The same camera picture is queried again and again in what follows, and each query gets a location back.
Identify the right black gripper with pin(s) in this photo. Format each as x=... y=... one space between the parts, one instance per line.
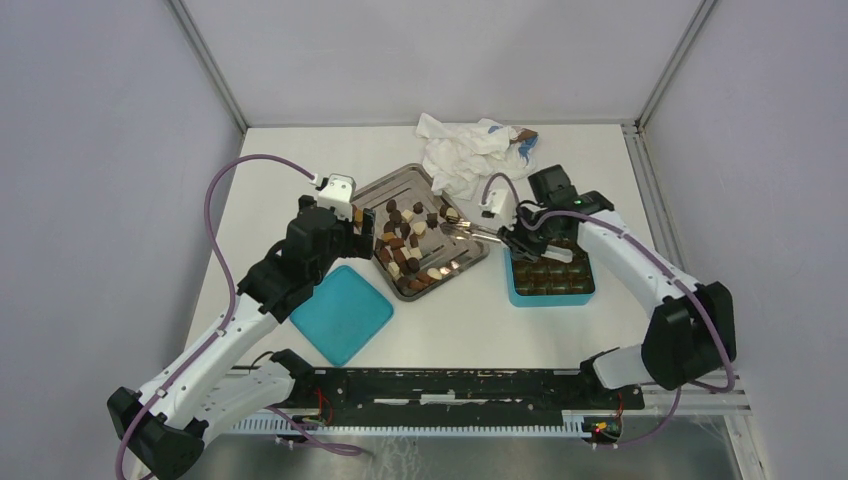
x=515 y=242

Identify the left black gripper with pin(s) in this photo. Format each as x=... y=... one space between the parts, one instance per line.
x=357 y=245

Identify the steel tongs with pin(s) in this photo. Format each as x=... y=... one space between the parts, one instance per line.
x=465 y=230

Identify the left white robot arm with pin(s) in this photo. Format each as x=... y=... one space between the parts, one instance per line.
x=167 y=422

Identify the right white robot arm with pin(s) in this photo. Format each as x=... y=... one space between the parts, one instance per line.
x=690 y=338

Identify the teal chocolate box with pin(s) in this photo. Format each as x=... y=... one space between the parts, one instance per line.
x=548 y=282

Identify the white shell chocolate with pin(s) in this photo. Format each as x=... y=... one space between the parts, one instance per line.
x=420 y=228

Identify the white round chocolate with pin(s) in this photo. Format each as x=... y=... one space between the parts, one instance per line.
x=451 y=215

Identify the teal box lid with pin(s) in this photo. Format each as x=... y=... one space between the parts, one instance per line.
x=343 y=315

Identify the steel tray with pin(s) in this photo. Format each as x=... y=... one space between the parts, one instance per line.
x=402 y=258

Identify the white crumpled cloth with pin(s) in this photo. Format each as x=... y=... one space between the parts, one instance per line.
x=457 y=156

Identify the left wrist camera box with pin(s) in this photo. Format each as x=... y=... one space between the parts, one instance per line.
x=335 y=193

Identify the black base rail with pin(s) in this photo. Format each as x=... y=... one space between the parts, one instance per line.
x=380 y=397

